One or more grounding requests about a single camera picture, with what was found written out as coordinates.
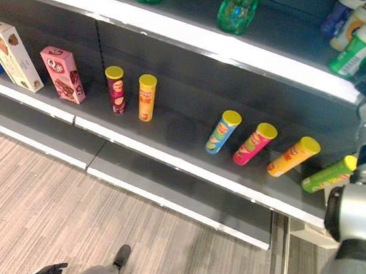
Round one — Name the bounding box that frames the orange chip can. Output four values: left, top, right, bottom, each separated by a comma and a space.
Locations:
134, 73, 159, 123
265, 132, 322, 182

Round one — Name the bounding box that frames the pink wafer box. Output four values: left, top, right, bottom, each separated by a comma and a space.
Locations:
35, 44, 92, 106

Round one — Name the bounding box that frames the white yellow gum canister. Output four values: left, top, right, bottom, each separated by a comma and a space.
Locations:
328, 2, 366, 55

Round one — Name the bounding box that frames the cream cookie box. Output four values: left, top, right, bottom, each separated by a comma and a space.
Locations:
0, 18, 51, 94

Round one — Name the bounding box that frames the blue chip can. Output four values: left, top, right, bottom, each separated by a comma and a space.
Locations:
204, 108, 243, 158

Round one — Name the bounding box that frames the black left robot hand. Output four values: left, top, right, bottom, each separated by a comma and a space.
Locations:
32, 259, 70, 274

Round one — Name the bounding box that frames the maroon chip can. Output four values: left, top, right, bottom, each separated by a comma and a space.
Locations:
100, 64, 132, 116

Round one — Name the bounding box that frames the white shelf base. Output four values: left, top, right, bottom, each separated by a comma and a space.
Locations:
287, 218, 342, 251

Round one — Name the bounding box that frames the pink chip can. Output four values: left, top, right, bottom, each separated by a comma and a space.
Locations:
231, 119, 279, 169

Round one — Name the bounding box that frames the green chip can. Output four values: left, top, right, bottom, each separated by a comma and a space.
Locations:
300, 150, 359, 199

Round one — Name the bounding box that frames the green gum canister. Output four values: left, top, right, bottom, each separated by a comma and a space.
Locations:
327, 21, 366, 81

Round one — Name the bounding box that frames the grey metal shelf board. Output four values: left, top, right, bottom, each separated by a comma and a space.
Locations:
8, 0, 366, 105
0, 89, 285, 251
0, 68, 339, 230

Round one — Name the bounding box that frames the blue gum canister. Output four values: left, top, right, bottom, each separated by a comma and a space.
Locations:
319, 0, 366, 40

